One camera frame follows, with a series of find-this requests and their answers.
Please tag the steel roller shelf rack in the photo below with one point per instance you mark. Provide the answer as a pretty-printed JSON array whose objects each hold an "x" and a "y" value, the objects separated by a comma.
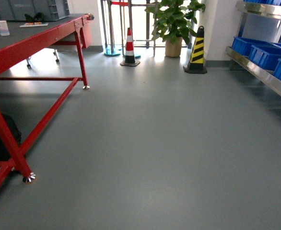
[{"x": 268, "y": 11}]

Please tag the red white traffic cone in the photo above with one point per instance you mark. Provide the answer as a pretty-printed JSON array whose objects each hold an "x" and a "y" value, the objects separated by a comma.
[{"x": 129, "y": 60}]

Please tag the yellow black traffic cone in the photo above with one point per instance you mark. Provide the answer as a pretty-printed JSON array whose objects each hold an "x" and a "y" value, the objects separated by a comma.
[{"x": 196, "y": 61}]

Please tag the green potted plant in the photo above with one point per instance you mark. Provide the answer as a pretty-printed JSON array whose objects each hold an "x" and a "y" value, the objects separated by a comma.
[{"x": 173, "y": 23}]

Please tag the blue bin far right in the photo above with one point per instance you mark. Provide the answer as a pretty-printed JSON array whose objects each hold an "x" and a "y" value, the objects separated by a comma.
[{"x": 243, "y": 45}]

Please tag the blue bin front right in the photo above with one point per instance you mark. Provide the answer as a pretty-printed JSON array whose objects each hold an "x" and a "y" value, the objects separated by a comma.
[{"x": 266, "y": 57}]

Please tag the white paper cup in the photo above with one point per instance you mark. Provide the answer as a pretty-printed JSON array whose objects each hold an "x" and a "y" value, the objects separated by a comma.
[{"x": 4, "y": 30}]

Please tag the red frame work table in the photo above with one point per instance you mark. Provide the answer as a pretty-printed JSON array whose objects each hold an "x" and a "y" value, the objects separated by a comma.
[{"x": 22, "y": 43}]

